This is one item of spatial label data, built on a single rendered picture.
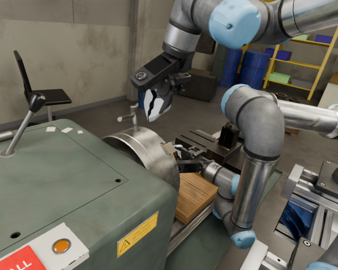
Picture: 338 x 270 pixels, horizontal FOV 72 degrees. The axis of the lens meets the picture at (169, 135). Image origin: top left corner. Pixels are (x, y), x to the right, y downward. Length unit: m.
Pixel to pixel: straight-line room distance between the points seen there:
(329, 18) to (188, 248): 1.15
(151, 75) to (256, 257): 0.49
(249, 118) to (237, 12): 0.30
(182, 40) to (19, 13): 3.07
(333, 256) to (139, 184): 0.36
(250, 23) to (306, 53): 8.33
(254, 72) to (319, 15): 6.08
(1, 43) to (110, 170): 2.98
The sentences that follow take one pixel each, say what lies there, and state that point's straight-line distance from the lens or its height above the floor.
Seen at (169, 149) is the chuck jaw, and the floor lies 1.19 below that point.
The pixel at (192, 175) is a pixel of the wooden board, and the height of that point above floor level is 0.88.
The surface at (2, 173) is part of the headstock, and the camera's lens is 0.61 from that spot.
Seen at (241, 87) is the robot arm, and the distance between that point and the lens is 0.75.
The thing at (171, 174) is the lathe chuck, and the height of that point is 1.15.
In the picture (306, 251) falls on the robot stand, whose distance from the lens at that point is 0.67.
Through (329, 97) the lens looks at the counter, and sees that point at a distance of 6.54.
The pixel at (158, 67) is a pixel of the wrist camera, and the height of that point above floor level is 1.49.
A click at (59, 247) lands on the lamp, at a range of 0.43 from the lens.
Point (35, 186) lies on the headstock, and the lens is 0.55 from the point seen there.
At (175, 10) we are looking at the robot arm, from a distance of 0.54.
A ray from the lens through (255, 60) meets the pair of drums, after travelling 6.51.
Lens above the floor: 1.60
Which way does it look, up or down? 27 degrees down
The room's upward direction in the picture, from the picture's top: 8 degrees clockwise
